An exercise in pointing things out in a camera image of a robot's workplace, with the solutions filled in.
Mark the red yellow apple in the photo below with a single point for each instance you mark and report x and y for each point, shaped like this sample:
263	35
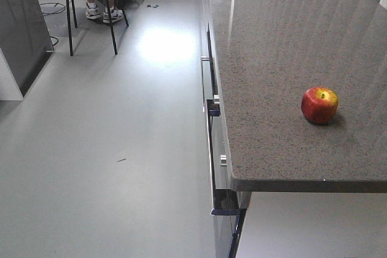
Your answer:
319	105

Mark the grey speckled kitchen counter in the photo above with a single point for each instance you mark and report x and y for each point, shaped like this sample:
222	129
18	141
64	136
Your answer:
305	189

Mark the seated person's legs and sneakers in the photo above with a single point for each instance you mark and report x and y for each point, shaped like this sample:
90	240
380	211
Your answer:
92	12

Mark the dark grey cabinet panel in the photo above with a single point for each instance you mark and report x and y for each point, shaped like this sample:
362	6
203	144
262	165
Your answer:
25	47

